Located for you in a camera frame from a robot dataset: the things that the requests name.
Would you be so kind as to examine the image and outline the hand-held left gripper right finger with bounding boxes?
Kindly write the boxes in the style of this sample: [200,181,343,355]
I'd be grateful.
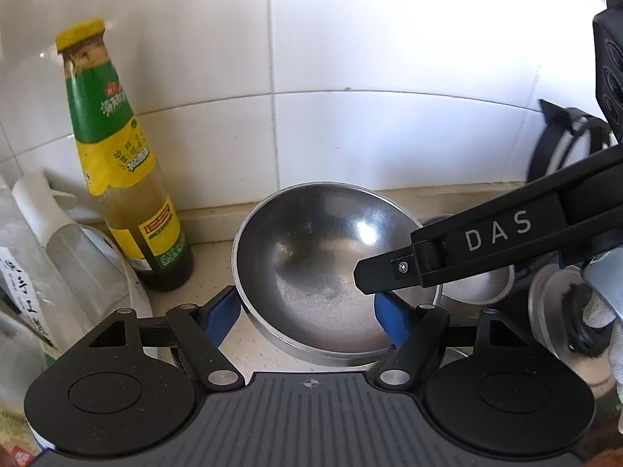
[370,292,529,390]

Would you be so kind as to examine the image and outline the black pan support ring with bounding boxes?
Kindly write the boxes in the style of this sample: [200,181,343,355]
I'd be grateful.
[528,98,616,186]

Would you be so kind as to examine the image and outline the green yellow label sauce bottle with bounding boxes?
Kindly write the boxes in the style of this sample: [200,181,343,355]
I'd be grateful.
[55,18,194,293]

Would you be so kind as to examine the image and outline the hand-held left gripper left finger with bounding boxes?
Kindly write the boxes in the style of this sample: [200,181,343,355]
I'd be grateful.
[88,286,244,392]

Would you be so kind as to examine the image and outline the white two-tier spice rack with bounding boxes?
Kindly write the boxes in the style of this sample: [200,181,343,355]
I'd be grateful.
[12,168,157,365]

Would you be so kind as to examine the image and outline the large stainless steel bowl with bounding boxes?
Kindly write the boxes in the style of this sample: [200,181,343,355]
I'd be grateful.
[440,263,517,305]

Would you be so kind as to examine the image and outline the clear plastic bag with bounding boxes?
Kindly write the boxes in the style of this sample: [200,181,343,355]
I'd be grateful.
[0,175,93,400]

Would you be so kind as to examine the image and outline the person's right hand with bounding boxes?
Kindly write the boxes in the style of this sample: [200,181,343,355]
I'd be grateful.
[583,253,623,400]

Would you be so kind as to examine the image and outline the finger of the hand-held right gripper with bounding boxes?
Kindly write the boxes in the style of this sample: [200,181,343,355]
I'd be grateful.
[354,143,623,296]

